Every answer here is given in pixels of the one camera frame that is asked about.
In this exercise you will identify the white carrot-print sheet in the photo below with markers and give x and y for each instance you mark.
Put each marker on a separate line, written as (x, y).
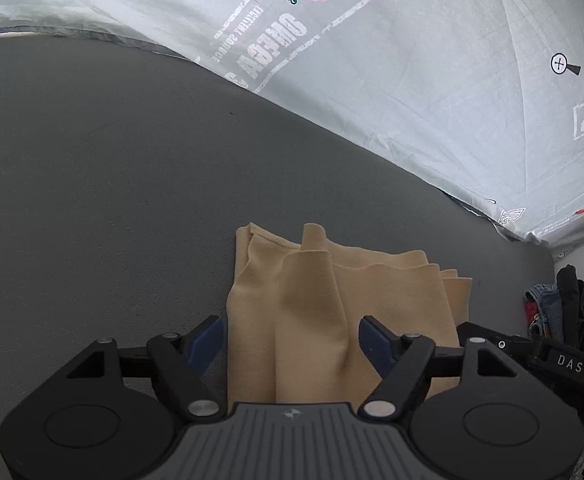
(421, 85)

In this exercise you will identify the blue folded jeans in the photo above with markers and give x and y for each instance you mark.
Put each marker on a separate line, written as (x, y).
(546, 305)

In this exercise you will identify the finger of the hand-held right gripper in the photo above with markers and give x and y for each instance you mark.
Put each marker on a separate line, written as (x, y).
(516, 346)

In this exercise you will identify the beige long-sleeve shirt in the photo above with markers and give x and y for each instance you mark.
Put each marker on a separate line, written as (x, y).
(312, 320)

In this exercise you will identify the red folded cloth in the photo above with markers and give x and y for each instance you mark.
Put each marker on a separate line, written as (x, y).
(528, 312)

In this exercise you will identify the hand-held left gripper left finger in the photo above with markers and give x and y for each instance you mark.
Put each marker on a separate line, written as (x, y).
(207, 342)

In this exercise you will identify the black folded garment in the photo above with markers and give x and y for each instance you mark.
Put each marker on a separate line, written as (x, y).
(574, 305)

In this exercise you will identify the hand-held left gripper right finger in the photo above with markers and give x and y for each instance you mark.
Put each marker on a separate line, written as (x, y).
(376, 345)

